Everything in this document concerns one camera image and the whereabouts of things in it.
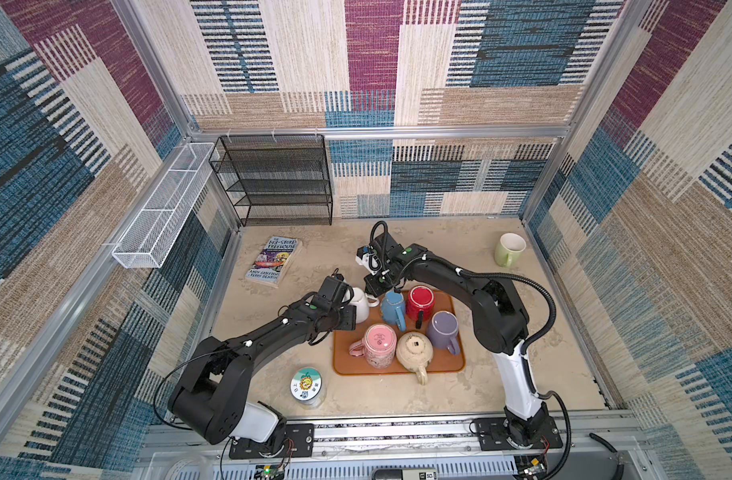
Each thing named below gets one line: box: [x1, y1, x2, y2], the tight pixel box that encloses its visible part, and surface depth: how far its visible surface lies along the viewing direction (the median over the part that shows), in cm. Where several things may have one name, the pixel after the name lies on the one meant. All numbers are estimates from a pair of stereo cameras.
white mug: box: [348, 287, 380, 324], surface depth 91 cm
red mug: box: [406, 284, 435, 329], surface depth 91 cm
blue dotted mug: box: [380, 291, 406, 332], surface depth 89 cm
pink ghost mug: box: [348, 323, 398, 370], surface depth 81 cm
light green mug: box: [494, 232, 527, 269], surface depth 102 cm
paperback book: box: [245, 236, 299, 288], surface depth 107 cm
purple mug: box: [426, 310, 460, 356], surface depth 85 cm
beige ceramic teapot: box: [396, 331, 434, 386], surface depth 81 cm
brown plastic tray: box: [332, 291, 467, 376], surface depth 85 cm
